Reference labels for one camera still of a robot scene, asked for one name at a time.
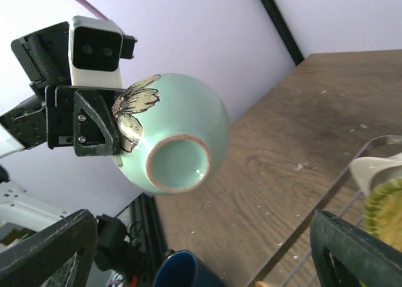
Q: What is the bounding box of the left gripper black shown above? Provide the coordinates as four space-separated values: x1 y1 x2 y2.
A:
1 21 136 157

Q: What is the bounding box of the dark blue mug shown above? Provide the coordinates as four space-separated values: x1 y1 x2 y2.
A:
153 251 225 287

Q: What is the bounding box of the white plate blue spiral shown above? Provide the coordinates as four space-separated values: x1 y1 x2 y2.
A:
349 153 401 197

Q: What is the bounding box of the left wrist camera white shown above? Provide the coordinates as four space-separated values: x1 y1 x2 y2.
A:
68 16 123 89

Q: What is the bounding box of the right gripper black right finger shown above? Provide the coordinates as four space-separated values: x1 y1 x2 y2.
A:
310 210 401 287

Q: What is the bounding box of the black aluminium frame base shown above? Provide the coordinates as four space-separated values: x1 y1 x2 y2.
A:
94 194 173 286

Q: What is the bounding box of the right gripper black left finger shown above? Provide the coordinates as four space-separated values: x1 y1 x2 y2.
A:
1 210 97 286

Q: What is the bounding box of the mint green small bowl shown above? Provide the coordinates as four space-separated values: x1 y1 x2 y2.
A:
111 73 230 195

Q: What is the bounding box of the wire dish rack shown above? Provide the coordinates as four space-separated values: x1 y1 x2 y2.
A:
249 135 401 286

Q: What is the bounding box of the woven bamboo mat round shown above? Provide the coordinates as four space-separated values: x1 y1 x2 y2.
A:
363 178 401 251

